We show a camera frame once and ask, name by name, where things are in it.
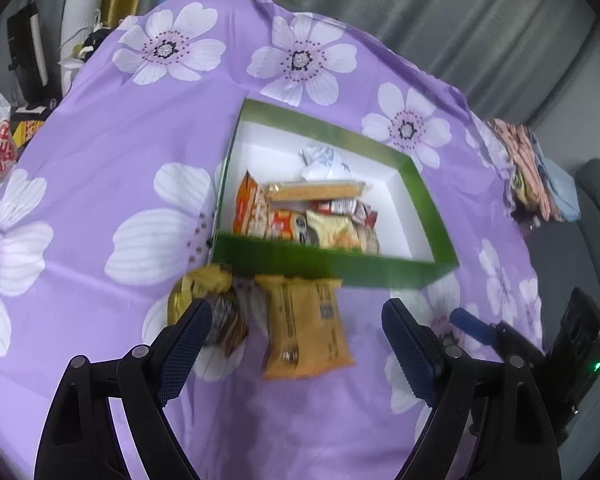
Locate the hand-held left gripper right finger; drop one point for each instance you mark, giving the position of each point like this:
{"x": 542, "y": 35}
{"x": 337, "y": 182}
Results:
{"x": 410, "y": 355}

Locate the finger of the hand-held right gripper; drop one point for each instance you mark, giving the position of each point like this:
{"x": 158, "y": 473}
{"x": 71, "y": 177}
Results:
{"x": 472, "y": 325}

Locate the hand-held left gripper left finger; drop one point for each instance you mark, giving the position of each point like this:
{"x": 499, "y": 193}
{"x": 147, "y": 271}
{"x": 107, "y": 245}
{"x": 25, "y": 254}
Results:
{"x": 185, "y": 350}

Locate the tan snack packet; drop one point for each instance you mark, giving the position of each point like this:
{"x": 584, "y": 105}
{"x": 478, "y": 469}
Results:
{"x": 305, "y": 330}

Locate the green cardboard box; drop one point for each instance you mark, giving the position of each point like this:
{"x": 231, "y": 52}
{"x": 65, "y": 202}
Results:
{"x": 330, "y": 270}

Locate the orange panda snack packet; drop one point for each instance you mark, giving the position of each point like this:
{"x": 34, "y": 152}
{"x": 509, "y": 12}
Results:
{"x": 252, "y": 210}

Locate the dark brown snack packet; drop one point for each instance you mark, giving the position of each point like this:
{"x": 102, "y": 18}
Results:
{"x": 227, "y": 325}

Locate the pale beige snack packet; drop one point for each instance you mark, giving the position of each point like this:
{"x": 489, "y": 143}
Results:
{"x": 369, "y": 241}

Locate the dark yellow cloth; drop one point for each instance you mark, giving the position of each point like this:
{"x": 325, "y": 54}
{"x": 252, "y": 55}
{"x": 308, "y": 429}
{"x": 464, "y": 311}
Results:
{"x": 525, "y": 200}

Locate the small red white packet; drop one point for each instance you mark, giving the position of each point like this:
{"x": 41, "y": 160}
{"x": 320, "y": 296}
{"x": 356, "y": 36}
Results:
{"x": 335, "y": 206}
{"x": 367, "y": 215}

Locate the yellow green snack packet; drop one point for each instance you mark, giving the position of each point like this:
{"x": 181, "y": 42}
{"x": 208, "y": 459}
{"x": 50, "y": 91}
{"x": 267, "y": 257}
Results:
{"x": 332, "y": 230}

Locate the light blue cloth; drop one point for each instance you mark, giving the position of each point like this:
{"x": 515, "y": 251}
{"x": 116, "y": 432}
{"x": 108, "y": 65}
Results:
{"x": 562, "y": 190}

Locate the stack of folded cloths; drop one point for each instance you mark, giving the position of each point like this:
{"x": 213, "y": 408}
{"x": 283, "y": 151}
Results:
{"x": 517, "y": 160}

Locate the long tan cracker packet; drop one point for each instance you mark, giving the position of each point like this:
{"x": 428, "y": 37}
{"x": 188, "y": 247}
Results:
{"x": 315, "y": 189}

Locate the purple floral tablecloth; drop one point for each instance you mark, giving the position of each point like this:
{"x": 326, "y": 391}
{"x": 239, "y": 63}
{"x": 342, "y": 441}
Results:
{"x": 130, "y": 160}

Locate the white crumpled snack packet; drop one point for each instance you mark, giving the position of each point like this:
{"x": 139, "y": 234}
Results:
{"x": 325, "y": 162}

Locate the yellow red box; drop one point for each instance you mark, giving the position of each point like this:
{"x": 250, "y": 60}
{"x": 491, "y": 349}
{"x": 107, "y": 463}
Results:
{"x": 27, "y": 127}

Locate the grey curtain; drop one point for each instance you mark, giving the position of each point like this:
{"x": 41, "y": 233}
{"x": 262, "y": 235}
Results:
{"x": 455, "y": 25}

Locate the black white yellow bundle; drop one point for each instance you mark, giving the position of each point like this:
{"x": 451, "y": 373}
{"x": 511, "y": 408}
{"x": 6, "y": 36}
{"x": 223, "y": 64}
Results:
{"x": 87, "y": 42}

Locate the white cylinder appliance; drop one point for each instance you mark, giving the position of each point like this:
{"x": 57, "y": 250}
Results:
{"x": 82, "y": 15}

